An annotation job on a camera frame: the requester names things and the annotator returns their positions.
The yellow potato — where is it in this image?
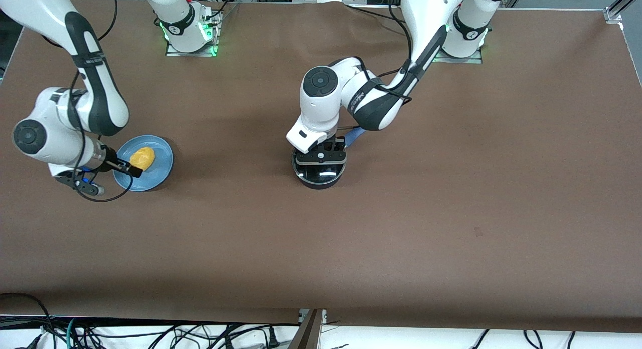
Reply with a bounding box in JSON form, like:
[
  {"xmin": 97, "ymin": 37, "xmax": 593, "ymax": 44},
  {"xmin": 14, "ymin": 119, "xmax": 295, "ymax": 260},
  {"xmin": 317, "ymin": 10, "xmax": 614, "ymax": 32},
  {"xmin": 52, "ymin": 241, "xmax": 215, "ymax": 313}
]
[{"xmin": 129, "ymin": 147, "xmax": 156, "ymax": 171}]

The blue round plate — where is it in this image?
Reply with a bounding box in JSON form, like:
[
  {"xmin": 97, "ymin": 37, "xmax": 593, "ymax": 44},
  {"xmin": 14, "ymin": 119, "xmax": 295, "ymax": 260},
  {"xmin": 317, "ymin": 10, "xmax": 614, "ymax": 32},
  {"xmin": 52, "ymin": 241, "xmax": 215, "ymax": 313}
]
[{"xmin": 112, "ymin": 135, "xmax": 174, "ymax": 192}]

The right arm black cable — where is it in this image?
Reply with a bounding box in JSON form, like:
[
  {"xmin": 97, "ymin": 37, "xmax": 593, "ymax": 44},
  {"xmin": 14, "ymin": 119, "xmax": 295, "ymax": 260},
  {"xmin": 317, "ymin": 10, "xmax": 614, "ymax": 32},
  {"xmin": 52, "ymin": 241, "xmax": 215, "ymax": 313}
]
[{"xmin": 42, "ymin": 0, "xmax": 135, "ymax": 203}]

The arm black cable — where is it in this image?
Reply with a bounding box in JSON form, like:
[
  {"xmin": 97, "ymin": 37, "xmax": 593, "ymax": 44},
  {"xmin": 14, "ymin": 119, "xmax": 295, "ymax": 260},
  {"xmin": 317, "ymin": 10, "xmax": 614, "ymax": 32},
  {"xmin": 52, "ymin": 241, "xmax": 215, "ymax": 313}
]
[
  {"xmin": 369, "ymin": 0, "xmax": 418, "ymax": 105},
  {"xmin": 42, "ymin": 0, "xmax": 135, "ymax": 203}
]

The black pot with blue handle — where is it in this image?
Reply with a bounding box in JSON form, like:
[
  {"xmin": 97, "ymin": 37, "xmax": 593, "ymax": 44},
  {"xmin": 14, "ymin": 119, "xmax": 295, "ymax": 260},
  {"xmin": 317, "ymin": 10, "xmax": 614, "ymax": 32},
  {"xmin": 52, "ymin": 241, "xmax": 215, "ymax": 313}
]
[{"xmin": 291, "ymin": 127, "xmax": 368, "ymax": 190}]

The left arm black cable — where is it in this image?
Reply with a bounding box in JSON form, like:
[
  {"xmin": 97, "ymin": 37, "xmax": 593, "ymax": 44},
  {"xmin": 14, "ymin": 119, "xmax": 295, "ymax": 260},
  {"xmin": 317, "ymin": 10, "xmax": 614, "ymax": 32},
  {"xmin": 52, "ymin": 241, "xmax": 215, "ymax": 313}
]
[{"xmin": 369, "ymin": 0, "xmax": 418, "ymax": 105}]

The black cable across table edge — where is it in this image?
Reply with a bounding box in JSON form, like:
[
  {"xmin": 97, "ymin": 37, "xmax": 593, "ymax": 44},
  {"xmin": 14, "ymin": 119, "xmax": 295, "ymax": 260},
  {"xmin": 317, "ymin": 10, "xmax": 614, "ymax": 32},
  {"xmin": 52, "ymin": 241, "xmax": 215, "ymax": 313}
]
[{"xmin": 346, "ymin": 3, "xmax": 403, "ymax": 23}]

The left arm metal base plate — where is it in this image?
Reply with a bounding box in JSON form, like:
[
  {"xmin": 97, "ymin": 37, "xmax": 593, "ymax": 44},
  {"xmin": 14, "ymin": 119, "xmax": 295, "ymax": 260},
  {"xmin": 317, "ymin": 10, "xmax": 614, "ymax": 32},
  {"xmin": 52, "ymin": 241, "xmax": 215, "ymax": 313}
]
[{"xmin": 434, "ymin": 49, "xmax": 483, "ymax": 65}]

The black looped floor cable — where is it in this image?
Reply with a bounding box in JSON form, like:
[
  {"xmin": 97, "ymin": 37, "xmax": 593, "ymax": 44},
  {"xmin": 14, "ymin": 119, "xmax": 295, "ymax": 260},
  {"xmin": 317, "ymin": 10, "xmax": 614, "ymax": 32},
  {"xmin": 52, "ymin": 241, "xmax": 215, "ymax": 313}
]
[{"xmin": 0, "ymin": 292, "xmax": 57, "ymax": 349}]

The aluminium frame profile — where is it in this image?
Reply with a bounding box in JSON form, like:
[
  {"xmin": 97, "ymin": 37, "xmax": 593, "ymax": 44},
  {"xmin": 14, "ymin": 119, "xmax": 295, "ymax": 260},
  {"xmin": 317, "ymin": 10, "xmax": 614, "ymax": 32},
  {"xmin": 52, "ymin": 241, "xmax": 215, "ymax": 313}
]
[{"xmin": 288, "ymin": 309, "xmax": 328, "ymax": 349}]

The black cable with plug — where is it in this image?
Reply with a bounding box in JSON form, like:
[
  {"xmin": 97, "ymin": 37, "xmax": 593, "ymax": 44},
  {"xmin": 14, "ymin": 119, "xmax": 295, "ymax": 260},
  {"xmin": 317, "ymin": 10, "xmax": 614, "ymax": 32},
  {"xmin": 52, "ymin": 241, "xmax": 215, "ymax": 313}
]
[{"xmin": 221, "ymin": 325, "xmax": 280, "ymax": 349}]

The aluminium corner bracket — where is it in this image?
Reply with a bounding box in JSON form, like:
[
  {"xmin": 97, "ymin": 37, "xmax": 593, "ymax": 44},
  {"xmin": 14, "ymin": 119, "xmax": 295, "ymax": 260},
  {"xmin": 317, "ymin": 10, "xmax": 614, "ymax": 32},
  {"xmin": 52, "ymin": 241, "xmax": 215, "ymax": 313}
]
[{"xmin": 604, "ymin": 0, "xmax": 642, "ymax": 24}]

